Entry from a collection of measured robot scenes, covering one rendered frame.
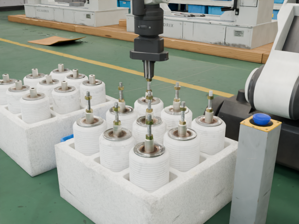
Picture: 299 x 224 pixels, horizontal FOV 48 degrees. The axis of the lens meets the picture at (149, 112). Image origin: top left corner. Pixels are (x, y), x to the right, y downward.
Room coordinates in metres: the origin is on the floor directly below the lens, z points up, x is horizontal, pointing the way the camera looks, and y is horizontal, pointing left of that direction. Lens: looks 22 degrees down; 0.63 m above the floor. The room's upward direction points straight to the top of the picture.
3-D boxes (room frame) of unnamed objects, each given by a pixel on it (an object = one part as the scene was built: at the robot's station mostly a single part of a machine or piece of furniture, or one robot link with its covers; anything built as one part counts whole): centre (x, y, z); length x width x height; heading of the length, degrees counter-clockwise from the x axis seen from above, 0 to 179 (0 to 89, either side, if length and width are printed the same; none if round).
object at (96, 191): (0.87, 0.00, 0.09); 0.39 x 0.39 x 0.18; 46
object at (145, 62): (1.04, 0.01, 0.36); 0.03 x 0.02 x 0.06; 159
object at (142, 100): (1.03, 0.00, 0.25); 0.08 x 0.08 x 0.01
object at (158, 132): (0.87, 0.00, 0.16); 0.10 x 0.10 x 0.18
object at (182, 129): (0.78, -0.08, 0.26); 0.02 x 0.02 x 0.03
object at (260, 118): (0.72, -0.26, 0.32); 0.04 x 0.04 x 0.02
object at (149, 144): (0.70, 0.00, 0.26); 0.02 x 0.02 x 0.03
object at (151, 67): (1.03, -0.01, 0.36); 0.03 x 0.02 x 0.06; 159
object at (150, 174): (0.70, 0.00, 0.16); 0.10 x 0.10 x 0.18
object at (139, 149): (0.70, 0.00, 0.25); 0.08 x 0.08 x 0.01
